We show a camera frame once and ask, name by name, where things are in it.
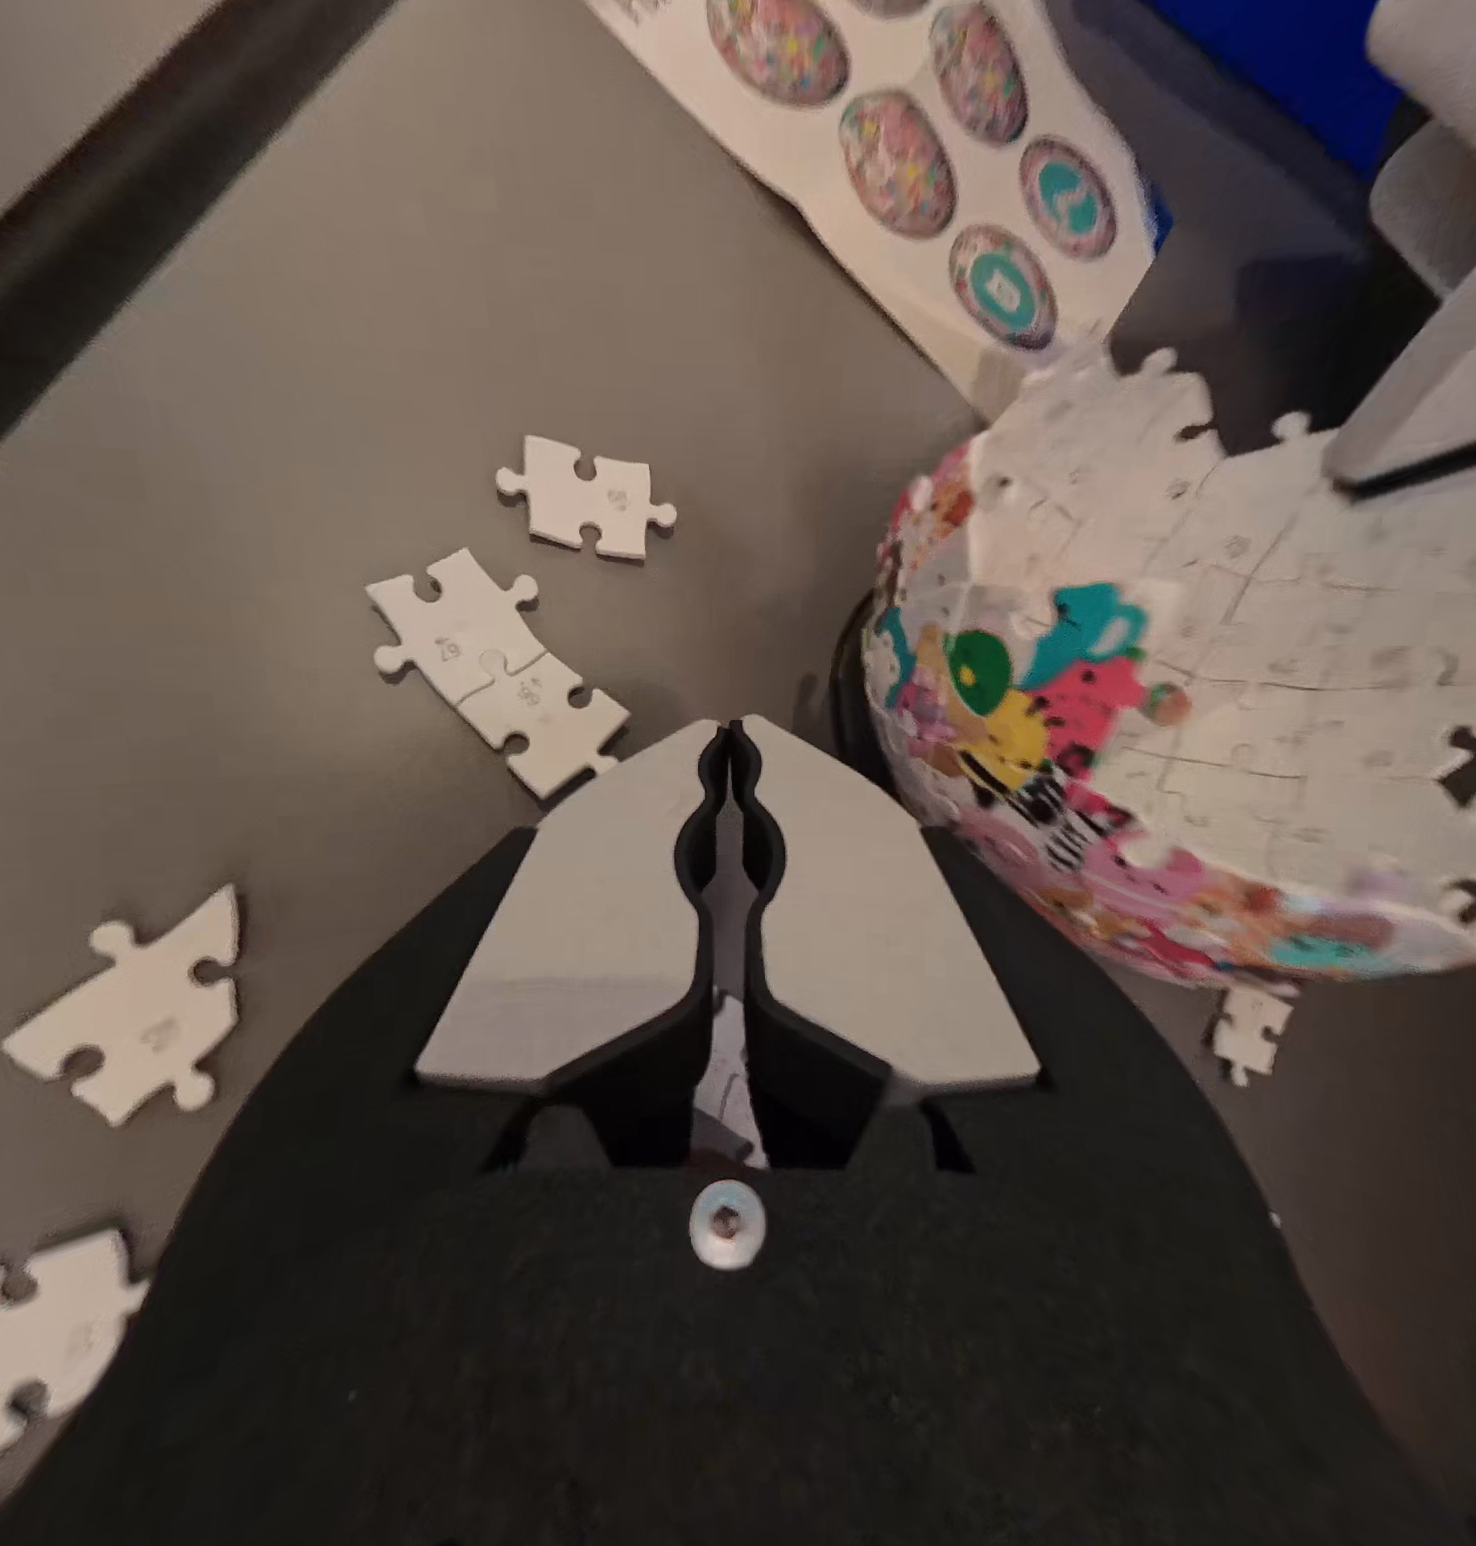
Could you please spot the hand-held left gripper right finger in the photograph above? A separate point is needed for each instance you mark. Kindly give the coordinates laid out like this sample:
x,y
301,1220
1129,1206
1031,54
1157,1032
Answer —
x,y
894,942

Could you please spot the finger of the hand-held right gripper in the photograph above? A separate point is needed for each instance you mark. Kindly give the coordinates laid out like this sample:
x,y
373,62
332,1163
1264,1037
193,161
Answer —
x,y
1450,169
1443,399

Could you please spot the puzzle pieces group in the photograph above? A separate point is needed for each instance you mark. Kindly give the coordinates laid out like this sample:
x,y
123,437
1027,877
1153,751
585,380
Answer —
x,y
485,652

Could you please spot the partly built white puzzle ball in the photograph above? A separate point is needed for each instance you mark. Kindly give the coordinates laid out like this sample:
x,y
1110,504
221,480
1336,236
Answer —
x,y
1221,701

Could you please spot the blue plastic bin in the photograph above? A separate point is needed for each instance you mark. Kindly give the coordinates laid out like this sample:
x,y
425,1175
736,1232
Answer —
x,y
1281,85

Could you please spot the printed instruction leaflet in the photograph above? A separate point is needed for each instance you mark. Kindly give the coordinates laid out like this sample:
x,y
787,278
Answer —
x,y
931,169

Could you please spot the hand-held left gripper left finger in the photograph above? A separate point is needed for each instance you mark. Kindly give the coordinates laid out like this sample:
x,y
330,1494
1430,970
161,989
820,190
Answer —
x,y
570,942

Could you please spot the single white puzzle piece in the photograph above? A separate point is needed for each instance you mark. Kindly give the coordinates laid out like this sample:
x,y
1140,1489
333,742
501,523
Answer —
x,y
1253,1032
729,1075

